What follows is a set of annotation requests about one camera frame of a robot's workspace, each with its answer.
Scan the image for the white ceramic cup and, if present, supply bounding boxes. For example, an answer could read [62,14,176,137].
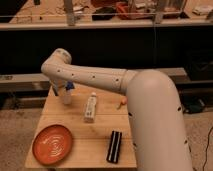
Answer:
[63,89,71,105]

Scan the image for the white tube bottle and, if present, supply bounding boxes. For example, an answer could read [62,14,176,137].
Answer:
[84,92,97,123]

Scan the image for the long grey bench rail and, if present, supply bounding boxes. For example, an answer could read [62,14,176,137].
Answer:
[0,68,189,93]

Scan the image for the orange ribbed plate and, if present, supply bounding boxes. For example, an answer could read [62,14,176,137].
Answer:
[32,124,73,165]

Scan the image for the wooden table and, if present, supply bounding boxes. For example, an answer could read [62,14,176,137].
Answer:
[35,84,136,171]

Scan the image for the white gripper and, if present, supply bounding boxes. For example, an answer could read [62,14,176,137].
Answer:
[50,79,75,96]

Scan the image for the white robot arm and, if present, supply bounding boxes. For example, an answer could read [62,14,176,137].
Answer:
[41,48,193,171]

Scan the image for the small orange carrot toy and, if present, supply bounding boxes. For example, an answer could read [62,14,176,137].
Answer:
[117,97,127,110]

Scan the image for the black cable on floor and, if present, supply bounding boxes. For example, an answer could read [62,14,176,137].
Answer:
[201,125,213,171]

